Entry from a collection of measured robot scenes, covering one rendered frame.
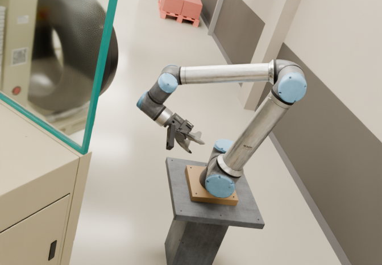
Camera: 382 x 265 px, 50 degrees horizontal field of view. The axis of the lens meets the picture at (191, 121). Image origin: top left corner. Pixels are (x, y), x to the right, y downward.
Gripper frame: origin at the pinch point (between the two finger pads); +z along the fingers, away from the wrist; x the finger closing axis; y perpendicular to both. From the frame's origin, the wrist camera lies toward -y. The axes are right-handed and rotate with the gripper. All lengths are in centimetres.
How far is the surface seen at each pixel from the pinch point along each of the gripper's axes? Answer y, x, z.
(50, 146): -60, -52, -45
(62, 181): -65, -52, -36
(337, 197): 91, 72, 127
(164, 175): 41, 136, 15
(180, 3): 429, 374, -106
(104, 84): -2, 6, -54
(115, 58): 8, -3, -57
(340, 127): 137, 60, 98
